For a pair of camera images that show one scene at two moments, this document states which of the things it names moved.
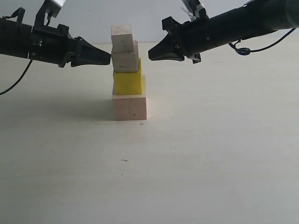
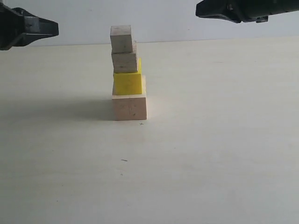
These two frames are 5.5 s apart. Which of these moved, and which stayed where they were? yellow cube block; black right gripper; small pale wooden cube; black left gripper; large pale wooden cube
Moved: black right gripper; black left gripper
Stayed: small pale wooden cube; yellow cube block; large pale wooden cube
